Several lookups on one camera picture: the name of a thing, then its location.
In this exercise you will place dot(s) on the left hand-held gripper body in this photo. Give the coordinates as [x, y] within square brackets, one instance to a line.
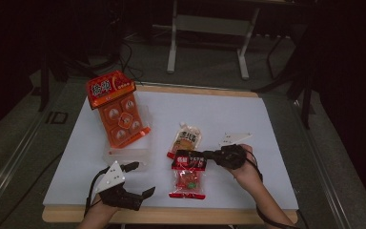
[112, 178]

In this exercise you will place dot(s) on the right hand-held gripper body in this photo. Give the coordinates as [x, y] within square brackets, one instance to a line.
[232, 157]

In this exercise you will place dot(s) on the clear plastic container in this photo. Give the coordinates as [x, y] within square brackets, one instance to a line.
[133, 154]

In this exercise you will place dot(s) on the red and black snack packet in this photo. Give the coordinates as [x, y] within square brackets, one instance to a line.
[189, 181]

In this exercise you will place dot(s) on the large orange snack packet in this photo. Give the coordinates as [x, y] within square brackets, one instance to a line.
[120, 117]

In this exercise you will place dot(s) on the person's right hand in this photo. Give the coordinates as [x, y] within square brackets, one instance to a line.
[248, 173]

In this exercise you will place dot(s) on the person's left hand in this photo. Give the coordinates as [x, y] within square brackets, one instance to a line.
[100, 210]

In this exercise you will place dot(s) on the beige sauce pouch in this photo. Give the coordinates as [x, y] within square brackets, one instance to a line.
[186, 140]

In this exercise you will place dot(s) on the wooden table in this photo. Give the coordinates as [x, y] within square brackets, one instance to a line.
[171, 216]

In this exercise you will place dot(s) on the white table mat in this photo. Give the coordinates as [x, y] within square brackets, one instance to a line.
[203, 108]

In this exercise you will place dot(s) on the dark floor plate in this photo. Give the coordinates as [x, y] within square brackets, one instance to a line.
[56, 117]

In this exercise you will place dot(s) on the black metal stand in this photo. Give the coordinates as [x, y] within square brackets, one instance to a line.
[44, 82]
[305, 95]

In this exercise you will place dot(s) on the white metal stand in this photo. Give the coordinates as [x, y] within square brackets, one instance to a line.
[209, 25]

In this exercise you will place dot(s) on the metal floor rail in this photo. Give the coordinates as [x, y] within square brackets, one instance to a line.
[9, 165]
[321, 165]

